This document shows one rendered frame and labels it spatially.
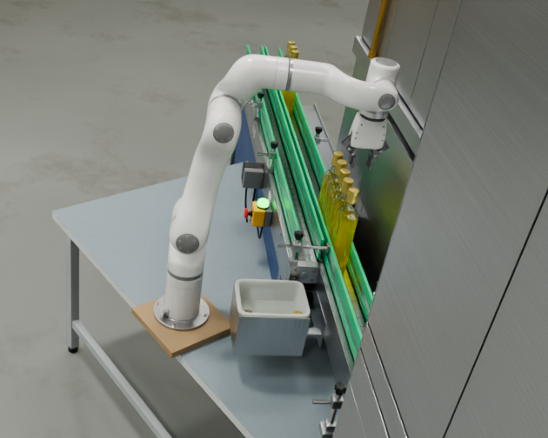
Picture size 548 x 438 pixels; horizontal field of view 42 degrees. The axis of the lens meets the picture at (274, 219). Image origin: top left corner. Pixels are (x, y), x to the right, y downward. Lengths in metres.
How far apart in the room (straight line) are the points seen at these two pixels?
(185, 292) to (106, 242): 0.58
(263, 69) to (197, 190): 0.42
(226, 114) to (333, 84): 0.30
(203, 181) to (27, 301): 1.79
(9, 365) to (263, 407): 1.49
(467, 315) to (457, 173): 0.19
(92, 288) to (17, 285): 0.37
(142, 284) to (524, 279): 1.94
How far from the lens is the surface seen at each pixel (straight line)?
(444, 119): 1.06
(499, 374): 0.89
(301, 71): 1.98
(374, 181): 2.39
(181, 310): 2.39
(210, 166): 2.08
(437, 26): 2.12
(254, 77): 1.97
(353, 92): 1.94
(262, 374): 2.34
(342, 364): 2.05
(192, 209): 2.14
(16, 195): 4.51
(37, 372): 3.36
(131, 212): 2.99
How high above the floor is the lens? 2.40
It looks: 33 degrees down
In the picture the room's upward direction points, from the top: 10 degrees clockwise
